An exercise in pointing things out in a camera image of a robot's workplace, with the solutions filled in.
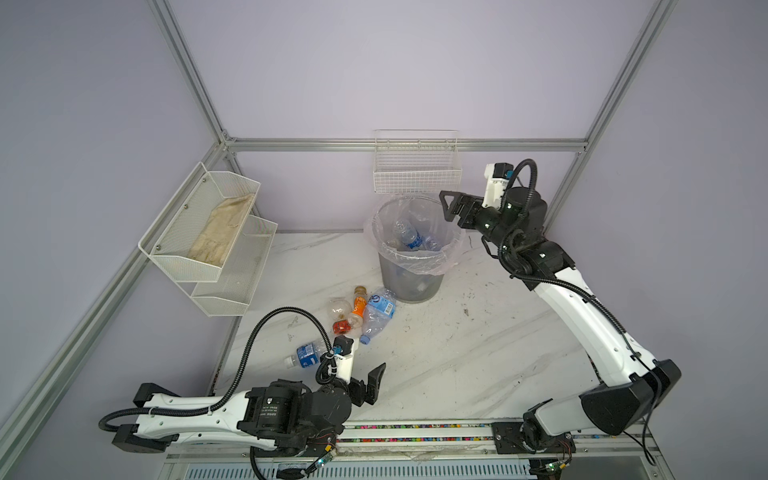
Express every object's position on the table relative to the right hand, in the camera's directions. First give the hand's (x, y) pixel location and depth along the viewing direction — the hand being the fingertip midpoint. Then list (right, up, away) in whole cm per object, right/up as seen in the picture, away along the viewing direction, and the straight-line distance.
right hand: (449, 194), depth 68 cm
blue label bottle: (-7, -7, +32) cm, 33 cm away
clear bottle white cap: (-2, -10, +19) cm, 22 cm away
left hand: (-19, -38, 0) cm, 43 cm away
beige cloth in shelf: (-60, -10, +9) cm, 62 cm away
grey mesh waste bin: (-8, -23, +25) cm, 35 cm away
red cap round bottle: (-29, -36, +22) cm, 51 cm away
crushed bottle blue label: (-18, -31, +26) cm, 44 cm away
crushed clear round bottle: (-31, -31, +29) cm, 53 cm away
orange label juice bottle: (-24, -30, +25) cm, 46 cm away
